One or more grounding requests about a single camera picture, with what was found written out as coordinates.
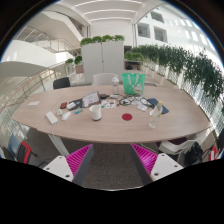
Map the white mug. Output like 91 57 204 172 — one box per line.
88 104 102 122

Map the white printed card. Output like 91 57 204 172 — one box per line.
136 103 149 112

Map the black cable tangle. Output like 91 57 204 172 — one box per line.
118 94 154 108

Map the black backpack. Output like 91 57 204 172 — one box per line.
184 141 205 166

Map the clear lime-label drink bottle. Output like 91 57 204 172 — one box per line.
148 101 164 129

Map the open white booklet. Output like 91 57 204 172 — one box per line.
81 91 101 108

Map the clear spray bottle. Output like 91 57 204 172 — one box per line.
111 75 120 96

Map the black chair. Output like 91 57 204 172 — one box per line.
52 76 71 90

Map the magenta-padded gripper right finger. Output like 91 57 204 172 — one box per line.
130 143 184 186

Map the red chair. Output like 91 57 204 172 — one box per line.
15 141 38 164

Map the white cabinet with plants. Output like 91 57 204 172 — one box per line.
79 34 126 84

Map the white power strip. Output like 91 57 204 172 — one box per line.
45 110 59 126

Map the green tote bag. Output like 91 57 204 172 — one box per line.
121 72 146 96

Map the flat round red coaster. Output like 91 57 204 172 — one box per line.
121 113 133 122

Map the white dark-seated chair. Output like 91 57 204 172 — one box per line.
156 129 208 156

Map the colourful sticker sheet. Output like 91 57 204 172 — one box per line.
100 99 118 110

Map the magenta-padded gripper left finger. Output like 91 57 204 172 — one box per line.
43 143 95 186

